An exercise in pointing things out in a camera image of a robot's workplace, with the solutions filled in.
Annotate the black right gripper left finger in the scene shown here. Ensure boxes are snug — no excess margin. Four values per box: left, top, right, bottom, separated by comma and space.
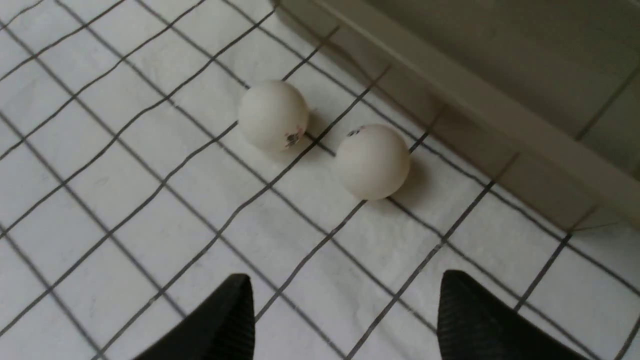
135, 273, 256, 360

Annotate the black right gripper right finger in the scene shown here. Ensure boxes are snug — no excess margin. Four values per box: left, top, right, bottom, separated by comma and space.
437, 269, 585, 360

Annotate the white table-tennis ball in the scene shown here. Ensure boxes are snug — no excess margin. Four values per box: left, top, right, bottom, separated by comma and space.
237, 80, 310, 152
334, 124, 410, 201

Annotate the white grid-pattern tablecloth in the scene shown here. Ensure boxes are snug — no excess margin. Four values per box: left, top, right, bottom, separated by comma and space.
1, 0, 639, 360

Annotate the olive plastic bin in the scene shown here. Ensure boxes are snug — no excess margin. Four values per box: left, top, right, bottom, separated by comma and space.
275, 0, 639, 230

